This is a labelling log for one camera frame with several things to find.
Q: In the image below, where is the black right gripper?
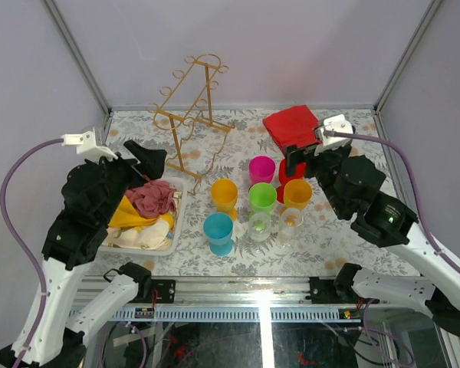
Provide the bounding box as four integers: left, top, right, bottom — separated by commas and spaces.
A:
281, 137, 349, 214

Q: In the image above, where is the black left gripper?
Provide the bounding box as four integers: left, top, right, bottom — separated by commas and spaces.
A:
90, 140, 168, 225

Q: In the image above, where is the red plastic wine glass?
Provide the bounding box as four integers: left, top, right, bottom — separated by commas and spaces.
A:
274, 159, 307, 203

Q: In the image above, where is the magenta plastic wine glass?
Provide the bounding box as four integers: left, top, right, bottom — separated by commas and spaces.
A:
248, 156, 276, 185

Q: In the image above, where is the orange plastic wine glass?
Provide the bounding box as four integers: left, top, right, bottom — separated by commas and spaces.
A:
281, 179, 313, 212
211, 179, 238, 221

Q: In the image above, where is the green plastic wine glass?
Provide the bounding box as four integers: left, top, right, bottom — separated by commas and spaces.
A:
248, 182, 277, 216

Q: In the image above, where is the clear wine glass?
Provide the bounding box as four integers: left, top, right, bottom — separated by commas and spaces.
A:
247, 212, 272, 257
278, 208, 304, 247

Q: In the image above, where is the teal plastic wine glass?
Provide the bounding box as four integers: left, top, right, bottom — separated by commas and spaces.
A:
203, 212, 234, 257

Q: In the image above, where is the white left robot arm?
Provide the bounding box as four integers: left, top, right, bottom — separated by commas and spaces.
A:
0, 140, 167, 367

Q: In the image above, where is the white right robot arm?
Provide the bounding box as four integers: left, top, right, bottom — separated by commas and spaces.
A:
284, 145, 460, 337

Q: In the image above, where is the red folded cloth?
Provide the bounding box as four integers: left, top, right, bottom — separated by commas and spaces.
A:
263, 105, 319, 153

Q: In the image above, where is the pink crumpled cloth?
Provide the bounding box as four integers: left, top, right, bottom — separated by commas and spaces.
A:
126, 180, 176, 219

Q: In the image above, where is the white plastic basket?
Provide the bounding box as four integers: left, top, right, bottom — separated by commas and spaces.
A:
99, 176, 188, 256

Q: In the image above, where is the yellow cloth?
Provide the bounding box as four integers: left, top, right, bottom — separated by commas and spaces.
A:
109, 196, 175, 228

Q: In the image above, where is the cream cloth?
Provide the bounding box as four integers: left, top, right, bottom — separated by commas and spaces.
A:
102, 218, 173, 251

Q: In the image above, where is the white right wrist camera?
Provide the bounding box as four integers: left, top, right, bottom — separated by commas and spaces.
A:
314, 114, 354, 156

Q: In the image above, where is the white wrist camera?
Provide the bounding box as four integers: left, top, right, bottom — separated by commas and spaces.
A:
314, 114, 354, 156
61, 128, 118, 163

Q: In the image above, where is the gold wire wine glass rack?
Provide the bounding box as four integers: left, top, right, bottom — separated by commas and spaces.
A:
146, 53, 235, 195

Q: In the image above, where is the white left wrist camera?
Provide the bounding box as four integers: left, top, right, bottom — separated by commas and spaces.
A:
61, 128, 118, 163

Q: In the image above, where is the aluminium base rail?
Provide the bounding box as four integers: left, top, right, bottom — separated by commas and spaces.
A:
72, 276, 455, 306

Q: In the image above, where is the grey cable duct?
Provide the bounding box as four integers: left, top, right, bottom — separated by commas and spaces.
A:
110, 306, 360, 324

